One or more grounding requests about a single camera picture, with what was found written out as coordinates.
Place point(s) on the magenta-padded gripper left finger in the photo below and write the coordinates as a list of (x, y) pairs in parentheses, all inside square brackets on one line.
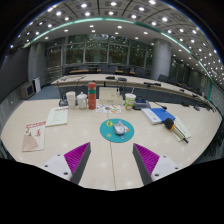
[(61, 166)]

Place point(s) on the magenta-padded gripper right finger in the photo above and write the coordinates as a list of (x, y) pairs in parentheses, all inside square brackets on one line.
[(163, 166)]

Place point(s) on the silver computer mouse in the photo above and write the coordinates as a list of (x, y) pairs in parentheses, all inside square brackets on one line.
[(120, 128)]

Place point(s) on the round teal printed mouse pad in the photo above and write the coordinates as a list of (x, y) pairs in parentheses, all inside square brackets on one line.
[(107, 131)]

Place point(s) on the red and white leaflet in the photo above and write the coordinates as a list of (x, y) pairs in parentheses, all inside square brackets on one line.
[(33, 138)]

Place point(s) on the white printed booklet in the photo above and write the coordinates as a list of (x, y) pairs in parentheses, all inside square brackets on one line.
[(57, 116)]

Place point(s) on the blue and white book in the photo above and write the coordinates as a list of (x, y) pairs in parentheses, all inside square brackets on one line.
[(158, 115)]

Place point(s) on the black desk microphone console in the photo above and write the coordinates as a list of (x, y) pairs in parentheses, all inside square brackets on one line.
[(141, 104)]

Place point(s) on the stack of white paper cups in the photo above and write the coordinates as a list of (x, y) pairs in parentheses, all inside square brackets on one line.
[(71, 100)]

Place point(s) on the white lidded mug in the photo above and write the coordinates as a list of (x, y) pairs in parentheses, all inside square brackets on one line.
[(82, 101)]

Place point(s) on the green printed paper cup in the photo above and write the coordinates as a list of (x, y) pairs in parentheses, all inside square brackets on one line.
[(130, 101)]

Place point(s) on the colourful sticker sheet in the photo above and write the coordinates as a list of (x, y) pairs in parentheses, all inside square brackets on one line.
[(108, 108)]

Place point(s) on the red drink bottle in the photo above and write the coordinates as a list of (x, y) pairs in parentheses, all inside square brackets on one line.
[(92, 96)]

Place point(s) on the grey box monitor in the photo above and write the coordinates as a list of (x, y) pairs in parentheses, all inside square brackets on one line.
[(27, 90)]

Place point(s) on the white open box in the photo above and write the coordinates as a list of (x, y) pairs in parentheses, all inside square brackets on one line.
[(110, 96)]

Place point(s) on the white standing appliance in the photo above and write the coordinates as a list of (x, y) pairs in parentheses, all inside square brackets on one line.
[(36, 85)]

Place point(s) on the long curved conference table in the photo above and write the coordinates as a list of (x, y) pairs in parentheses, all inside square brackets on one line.
[(100, 80)]

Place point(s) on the ceiling lights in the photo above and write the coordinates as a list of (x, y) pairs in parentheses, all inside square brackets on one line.
[(110, 13)]

